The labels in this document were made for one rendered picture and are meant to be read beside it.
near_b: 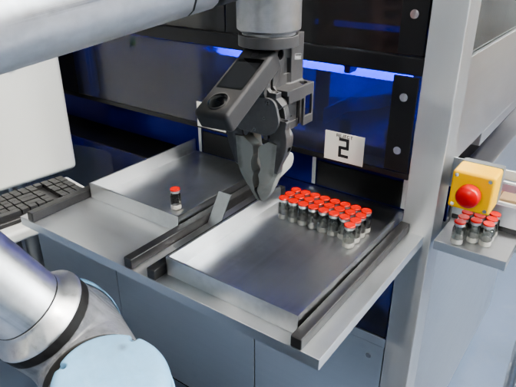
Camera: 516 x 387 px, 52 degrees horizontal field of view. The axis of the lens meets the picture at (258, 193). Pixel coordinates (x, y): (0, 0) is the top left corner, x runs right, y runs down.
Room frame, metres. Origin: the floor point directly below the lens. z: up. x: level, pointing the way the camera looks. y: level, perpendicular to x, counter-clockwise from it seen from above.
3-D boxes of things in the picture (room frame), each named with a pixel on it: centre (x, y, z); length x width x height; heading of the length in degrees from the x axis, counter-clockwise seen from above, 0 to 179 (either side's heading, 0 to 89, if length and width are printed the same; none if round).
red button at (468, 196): (0.82, -0.36, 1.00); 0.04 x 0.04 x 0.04; 54
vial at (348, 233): (0.83, -0.17, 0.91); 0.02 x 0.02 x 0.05
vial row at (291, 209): (0.90, -0.12, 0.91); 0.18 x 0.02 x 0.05; 54
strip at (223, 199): (0.89, 0.11, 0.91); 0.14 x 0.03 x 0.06; 145
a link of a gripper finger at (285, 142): (0.61, -0.02, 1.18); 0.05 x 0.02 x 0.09; 54
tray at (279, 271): (0.81, -0.05, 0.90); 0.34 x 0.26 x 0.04; 144
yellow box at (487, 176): (0.85, -0.39, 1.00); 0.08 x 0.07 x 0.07; 144
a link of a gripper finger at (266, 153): (0.63, -0.03, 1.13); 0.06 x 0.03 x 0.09; 144
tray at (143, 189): (1.10, 0.16, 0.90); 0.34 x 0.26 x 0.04; 144
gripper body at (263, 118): (0.64, -0.02, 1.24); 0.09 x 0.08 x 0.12; 144
